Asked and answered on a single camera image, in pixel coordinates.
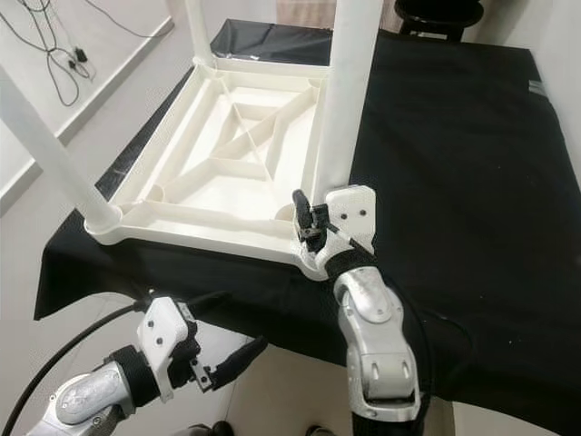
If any white plastic table top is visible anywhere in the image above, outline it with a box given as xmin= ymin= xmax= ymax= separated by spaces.
xmin=91 ymin=56 xmax=332 ymax=281

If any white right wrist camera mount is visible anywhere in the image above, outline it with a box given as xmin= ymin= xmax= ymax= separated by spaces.
xmin=322 ymin=184 xmax=378 ymax=273

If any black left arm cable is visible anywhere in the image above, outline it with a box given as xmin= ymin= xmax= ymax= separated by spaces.
xmin=5 ymin=302 xmax=146 ymax=436

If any looped black cable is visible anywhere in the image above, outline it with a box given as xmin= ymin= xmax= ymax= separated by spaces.
xmin=5 ymin=0 xmax=96 ymax=108

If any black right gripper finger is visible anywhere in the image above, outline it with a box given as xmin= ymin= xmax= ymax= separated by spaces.
xmin=292 ymin=189 xmax=317 ymax=235

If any thin black cable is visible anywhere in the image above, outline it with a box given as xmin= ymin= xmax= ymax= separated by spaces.
xmin=73 ymin=0 xmax=173 ymax=39

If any beige tablecloth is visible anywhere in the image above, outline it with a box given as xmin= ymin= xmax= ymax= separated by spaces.
xmin=277 ymin=0 xmax=337 ymax=26

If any black table cloth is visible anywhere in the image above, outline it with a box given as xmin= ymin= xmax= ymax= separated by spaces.
xmin=34 ymin=20 xmax=581 ymax=435

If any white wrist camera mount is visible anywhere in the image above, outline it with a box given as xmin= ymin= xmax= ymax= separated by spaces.
xmin=136 ymin=295 xmax=201 ymax=401
xmin=322 ymin=184 xmax=378 ymax=273

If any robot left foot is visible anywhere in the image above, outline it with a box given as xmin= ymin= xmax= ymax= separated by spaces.
xmin=182 ymin=421 xmax=237 ymax=436

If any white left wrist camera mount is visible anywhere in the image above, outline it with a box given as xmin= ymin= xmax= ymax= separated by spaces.
xmin=136 ymin=295 xmax=201 ymax=401

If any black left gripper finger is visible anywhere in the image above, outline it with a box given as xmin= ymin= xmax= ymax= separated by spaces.
xmin=213 ymin=336 xmax=269 ymax=390
xmin=186 ymin=291 xmax=232 ymax=314

